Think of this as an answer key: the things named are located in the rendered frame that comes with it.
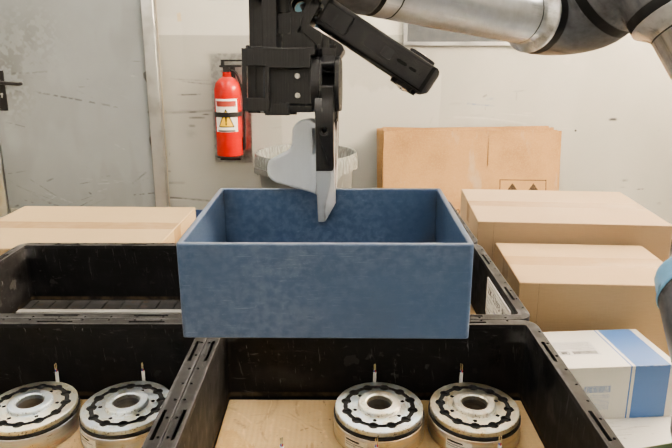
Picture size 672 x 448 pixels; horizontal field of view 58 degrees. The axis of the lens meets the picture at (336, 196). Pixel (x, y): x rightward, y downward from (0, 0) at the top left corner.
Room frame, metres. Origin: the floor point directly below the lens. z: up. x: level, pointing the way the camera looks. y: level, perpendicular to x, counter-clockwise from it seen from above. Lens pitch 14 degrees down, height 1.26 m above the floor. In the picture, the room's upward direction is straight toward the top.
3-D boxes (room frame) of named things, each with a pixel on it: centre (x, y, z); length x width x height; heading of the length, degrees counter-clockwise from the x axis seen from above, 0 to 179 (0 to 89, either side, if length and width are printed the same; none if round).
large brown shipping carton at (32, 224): (1.20, 0.53, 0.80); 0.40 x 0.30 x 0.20; 88
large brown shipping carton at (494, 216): (1.37, -0.51, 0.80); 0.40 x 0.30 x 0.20; 85
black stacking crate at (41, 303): (0.85, 0.35, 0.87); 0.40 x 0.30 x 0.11; 90
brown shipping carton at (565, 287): (1.09, -0.48, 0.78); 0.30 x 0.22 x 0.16; 87
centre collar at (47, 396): (0.62, 0.35, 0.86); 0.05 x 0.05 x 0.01
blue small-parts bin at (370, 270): (0.46, 0.01, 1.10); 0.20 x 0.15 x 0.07; 89
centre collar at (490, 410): (0.61, -0.16, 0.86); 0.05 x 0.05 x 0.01
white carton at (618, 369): (0.89, -0.42, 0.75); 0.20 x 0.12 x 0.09; 94
